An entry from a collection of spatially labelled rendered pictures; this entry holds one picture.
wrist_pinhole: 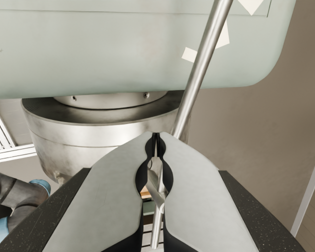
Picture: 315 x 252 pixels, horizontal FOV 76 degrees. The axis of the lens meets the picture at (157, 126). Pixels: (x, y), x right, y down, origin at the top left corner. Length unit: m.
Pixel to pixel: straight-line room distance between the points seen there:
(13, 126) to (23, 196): 0.89
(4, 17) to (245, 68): 0.26
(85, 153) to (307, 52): 2.05
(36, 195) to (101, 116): 0.46
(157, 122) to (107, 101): 0.08
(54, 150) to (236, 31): 0.29
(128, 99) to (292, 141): 2.38
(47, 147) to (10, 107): 1.16
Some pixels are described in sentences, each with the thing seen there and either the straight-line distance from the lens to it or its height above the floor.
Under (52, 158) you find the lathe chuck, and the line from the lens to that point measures 0.35.
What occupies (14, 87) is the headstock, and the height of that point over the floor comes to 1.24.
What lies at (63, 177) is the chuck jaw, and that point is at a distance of 0.37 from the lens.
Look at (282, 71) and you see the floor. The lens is 2.08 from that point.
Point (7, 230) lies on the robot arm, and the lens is 0.66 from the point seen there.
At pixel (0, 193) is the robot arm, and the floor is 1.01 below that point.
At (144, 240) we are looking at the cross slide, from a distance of 0.96.
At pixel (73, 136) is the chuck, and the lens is 0.29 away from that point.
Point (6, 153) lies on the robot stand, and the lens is 1.65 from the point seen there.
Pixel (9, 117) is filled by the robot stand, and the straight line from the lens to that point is 1.52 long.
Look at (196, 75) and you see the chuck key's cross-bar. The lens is 0.17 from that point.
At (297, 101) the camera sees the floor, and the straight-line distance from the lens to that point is 2.33.
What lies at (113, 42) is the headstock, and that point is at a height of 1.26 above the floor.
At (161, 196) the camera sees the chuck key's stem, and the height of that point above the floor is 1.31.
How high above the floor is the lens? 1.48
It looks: 59 degrees down
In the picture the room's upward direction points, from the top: 156 degrees clockwise
